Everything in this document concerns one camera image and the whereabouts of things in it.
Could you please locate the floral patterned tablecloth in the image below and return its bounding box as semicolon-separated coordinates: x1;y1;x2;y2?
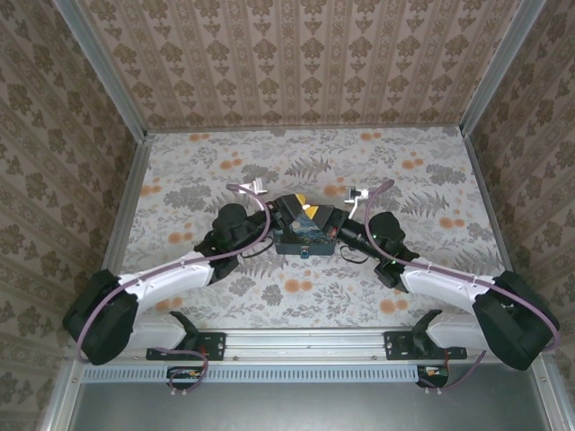
119;128;513;334

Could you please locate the grey slotted cable duct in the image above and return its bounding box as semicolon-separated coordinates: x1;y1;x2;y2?
82;364;451;383

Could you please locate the aluminium frame post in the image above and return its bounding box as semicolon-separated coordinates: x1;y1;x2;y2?
462;0;526;134
66;0;149;138

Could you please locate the small black electronics board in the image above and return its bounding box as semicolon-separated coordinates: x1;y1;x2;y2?
166;365;204;388
416;365;451;388

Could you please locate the aluminium frame side rail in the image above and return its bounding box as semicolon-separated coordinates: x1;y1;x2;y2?
103;132;153;295
461;128;512;276

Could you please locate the teal painted tin box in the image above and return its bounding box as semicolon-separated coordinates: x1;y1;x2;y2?
274;211;339;257

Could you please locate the thin purple base cable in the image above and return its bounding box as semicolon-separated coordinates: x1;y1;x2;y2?
166;346;210;399
420;348;489;397

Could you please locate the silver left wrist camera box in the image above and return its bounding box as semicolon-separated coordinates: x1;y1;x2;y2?
240;178;268;196

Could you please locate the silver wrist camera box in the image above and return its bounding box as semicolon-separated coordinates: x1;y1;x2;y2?
344;185;375;217
240;178;268;196

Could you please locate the grey metal panel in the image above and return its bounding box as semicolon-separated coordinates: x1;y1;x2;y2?
66;380;556;431

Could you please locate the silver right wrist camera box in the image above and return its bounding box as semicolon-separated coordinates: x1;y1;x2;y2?
344;185;375;217

